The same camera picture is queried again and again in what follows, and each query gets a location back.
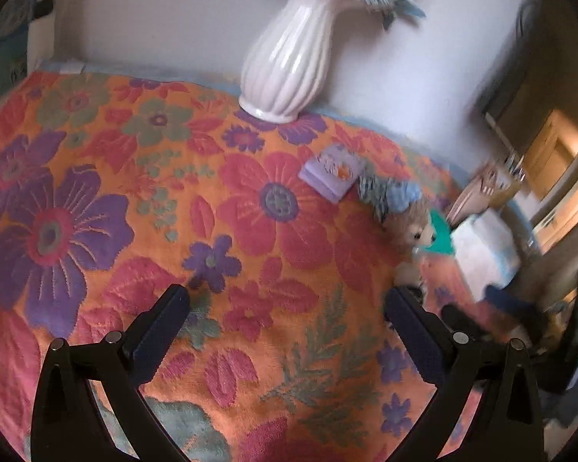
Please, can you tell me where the white ribbed ceramic vase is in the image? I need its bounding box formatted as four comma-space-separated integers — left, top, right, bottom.
239, 0, 363, 124

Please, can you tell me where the small beige handbag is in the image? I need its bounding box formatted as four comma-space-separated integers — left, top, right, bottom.
446, 162, 498, 228

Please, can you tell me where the blue white tissue pack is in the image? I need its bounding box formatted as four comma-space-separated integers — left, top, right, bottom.
451, 210, 521, 301

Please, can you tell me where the floral orange table cloth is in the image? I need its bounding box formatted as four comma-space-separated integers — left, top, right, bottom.
0, 71, 459, 461

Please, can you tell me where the black wall television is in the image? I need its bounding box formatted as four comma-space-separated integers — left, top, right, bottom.
479, 0, 578, 153

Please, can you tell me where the purple wet wipes pack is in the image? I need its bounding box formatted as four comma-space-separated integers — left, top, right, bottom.
298, 144, 365, 203

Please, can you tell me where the brown pen holder box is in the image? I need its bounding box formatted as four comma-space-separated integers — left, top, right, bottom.
489, 152, 526, 210

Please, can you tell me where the green soft cloth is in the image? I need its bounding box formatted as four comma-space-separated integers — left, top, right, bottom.
426, 209, 455, 256

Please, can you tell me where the brown plush toy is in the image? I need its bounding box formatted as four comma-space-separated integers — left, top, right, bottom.
383, 198, 436, 305

